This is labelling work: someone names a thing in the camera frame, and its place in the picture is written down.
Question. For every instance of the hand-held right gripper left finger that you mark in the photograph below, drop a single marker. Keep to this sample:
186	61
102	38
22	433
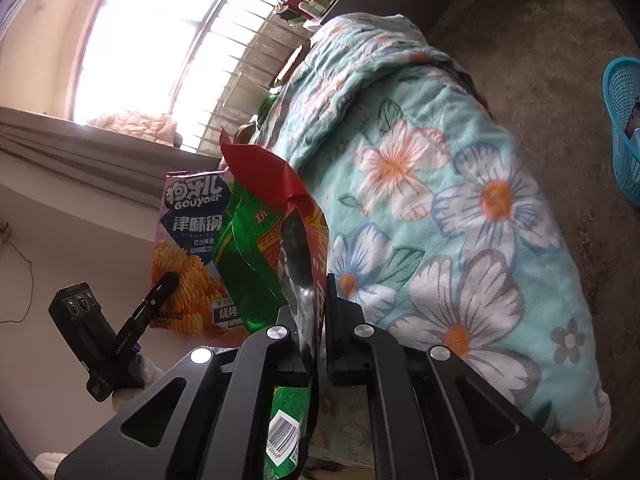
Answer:
280	360

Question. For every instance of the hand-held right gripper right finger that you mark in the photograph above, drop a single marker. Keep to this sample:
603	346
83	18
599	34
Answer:
345	350

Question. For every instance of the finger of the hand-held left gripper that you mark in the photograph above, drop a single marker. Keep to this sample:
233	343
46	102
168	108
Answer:
150	305

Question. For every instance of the pink snack bag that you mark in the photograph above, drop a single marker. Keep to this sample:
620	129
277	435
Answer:
190	260

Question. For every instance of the green and red snack bag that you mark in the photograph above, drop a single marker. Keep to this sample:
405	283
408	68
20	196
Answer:
260	260

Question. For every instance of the blue plastic waste basket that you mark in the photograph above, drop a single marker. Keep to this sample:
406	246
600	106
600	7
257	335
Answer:
620	160

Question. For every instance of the grey curtain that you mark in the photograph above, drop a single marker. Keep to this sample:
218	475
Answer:
100	155

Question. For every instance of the floral light blue blanket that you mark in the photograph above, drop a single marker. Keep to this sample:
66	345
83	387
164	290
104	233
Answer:
425	210

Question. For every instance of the white quilted jacket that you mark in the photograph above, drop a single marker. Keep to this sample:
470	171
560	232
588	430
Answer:
135	125

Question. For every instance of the metal window railing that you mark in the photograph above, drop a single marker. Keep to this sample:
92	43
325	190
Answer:
250	70

